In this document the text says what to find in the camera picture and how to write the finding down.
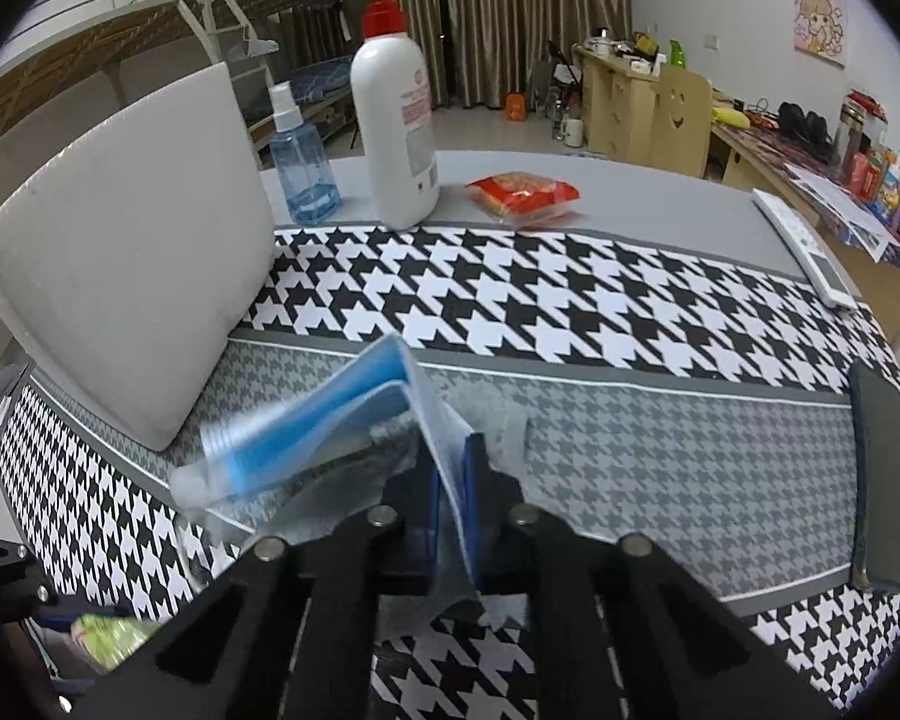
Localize blue face mask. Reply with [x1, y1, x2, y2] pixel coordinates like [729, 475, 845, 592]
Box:
[170, 337, 528, 639]

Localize green snack packet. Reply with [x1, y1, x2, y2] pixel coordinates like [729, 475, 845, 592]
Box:
[69, 614, 160, 671]

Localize houndstooth table mat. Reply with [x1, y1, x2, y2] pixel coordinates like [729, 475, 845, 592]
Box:
[0, 224, 900, 710]

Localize black smartphone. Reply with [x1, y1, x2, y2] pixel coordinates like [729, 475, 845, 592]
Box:
[848, 361, 900, 593]

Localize white styrofoam box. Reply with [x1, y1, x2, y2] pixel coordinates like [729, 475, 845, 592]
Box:
[0, 64, 274, 450]

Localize white remote control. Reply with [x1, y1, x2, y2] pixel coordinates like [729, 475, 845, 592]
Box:
[752, 188, 857, 310]

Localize blue spray bottle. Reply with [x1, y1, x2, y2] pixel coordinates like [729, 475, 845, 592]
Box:
[269, 82, 343, 226]

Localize red snack packet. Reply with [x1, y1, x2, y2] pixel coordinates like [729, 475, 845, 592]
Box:
[466, 171, 580, 229]

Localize printed paper sheets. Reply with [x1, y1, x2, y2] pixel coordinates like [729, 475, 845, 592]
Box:
[782, 161, 898, 263]

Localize wooden desk with drawers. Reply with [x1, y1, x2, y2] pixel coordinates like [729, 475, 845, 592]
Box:
[574, 46, 900, 340]

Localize wooden smiley chair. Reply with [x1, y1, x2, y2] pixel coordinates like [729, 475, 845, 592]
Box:
[649, 64, 713, 179]

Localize orange container on floor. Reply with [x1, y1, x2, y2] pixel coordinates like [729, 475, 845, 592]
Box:
[504, 93, 528, 122]

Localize white lotion pump bottle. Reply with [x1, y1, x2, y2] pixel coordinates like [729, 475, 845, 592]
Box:
[351, 0, 440, 229]

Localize white metal bunk bed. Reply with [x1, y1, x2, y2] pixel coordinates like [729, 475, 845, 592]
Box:
[0, 0, 370, 138]

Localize anime girl poster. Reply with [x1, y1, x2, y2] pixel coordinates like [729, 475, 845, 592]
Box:
[792, 0, 848, 67]

